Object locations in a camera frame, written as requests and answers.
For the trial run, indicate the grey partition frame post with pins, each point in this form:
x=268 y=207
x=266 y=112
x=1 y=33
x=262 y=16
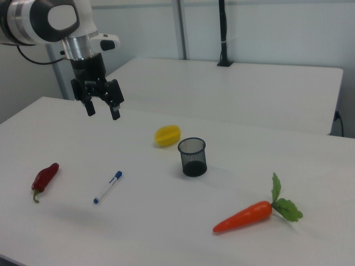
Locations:
x=58 y=77
x=181 y=27

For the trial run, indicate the white marker with blue cap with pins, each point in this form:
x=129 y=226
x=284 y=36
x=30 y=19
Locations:
x=107 y=188

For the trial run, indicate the orange toy carrot with leaves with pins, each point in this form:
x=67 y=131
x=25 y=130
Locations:
x=244 y=217

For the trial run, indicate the white side table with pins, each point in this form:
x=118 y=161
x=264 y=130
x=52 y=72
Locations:
x=227 y=91

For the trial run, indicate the black mesh pen cup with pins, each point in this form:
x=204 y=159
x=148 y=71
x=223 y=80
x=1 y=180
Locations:
x=194 y=163

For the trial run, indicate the black pole with clamp base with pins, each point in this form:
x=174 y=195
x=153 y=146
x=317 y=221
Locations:
x=223 y=33

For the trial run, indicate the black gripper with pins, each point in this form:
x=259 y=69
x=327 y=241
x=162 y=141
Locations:
x=87 y=69

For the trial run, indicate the red toy chili pepper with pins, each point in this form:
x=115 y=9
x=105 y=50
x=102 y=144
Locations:
x=44 y=178

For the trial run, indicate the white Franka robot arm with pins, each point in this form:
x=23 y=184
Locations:
x=33 y=19

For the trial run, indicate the yellow toy starfruit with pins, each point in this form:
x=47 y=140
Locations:
x=167 y=135

